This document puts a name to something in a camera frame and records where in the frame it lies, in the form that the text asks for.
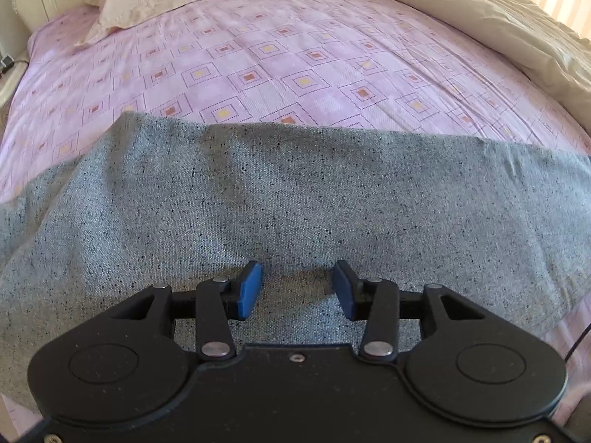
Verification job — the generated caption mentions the black cable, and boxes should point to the black cable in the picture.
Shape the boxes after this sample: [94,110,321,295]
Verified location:
[562,303,591,361]

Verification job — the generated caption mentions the cream duvet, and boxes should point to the cream duvet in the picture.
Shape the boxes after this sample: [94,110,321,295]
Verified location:
[325,0,591,123]

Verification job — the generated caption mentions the pink patterned bed sheet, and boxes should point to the pink patterned bed sheet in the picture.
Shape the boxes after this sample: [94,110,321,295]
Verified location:
[0,0,591,431]

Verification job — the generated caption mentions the grey pants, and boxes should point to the grey pants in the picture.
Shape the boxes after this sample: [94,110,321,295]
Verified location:
[0,111,591,379]

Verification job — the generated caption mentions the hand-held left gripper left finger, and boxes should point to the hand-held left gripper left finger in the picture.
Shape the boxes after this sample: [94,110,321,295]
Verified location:
[108,259,265,362]

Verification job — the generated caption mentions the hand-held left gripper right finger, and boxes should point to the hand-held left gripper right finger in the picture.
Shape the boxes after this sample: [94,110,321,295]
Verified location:
[332,259,491,362]

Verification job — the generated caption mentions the white nightstand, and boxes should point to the white nightstand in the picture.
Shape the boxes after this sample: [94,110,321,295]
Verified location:
[0,58,29,108]

